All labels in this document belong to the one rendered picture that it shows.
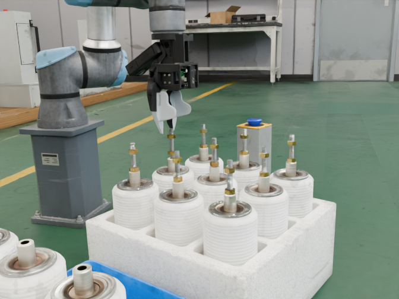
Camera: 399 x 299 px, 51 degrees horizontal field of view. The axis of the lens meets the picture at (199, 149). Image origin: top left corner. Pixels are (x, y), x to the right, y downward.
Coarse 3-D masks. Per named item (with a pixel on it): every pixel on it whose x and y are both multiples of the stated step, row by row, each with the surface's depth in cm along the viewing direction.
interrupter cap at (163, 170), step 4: (160, 168) 97; (164, 168) 97; (180, 168) 97; (184, 168) 96; (188, 168) 96; (156, 172) 95; (160, 172) 94; (164, 172) 94; (168, 172) 95; (180, 172) 94; (184, 172) 94
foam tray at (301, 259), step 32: (96, 224) 86; (288, 224) 86; (320, 224) 87; (96, 256) 88; (128, 256) 81; (160, 256) 75; (192, 256) 72; (256, 256) 71; (288, 256) 76; (320, 256) 90; (192, 288) 72; (224, 288) 67; (256, 288) 68; (288, 288) 78
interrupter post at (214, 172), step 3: (210, 168) 88; (213, 168) 87; (216, 168) 87; (219, 168) 88; (210, 171) 88; (213, 171) 88; (216, 171) 88; (219, 171) 88; (210, 174) 88; (213, 174) 88; (216, 174) 88; (219, 174) 88; (210, 177) 88; (213, 177) 88; (216, 177) 88; (219, 177) 88; (210, 180) 88; (213, 180) 88; (216, 180) 88
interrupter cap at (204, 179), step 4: (200, 176) 90; (204, 176) 90; (208, 176) 91; (220, 176) 91; (224, 176) 90; (200, 180) 88; (204, 180) 88; (208, 180) 89; (220, 180) 88; (224, 180) 87; (204, 184) 86; (208, 184) 86; (212, 184) 85; (216, 184) 85; (220, 184) 85; (224, 184) 86
